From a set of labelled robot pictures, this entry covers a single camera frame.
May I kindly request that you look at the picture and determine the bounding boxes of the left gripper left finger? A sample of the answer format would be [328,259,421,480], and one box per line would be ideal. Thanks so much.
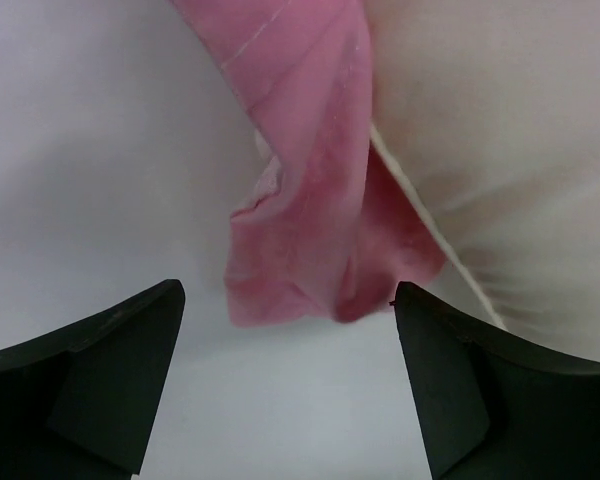
[0,280,185,479]

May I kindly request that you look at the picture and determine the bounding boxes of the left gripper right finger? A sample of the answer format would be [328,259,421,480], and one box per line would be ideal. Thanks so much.
[393,282,600,479]

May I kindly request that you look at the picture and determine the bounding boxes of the pink satin pillowcase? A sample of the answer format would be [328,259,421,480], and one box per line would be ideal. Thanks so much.
[176,1,446,327]

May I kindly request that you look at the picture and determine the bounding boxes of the cream pillow with bear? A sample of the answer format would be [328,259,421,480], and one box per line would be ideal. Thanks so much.
[364,1,600,361]

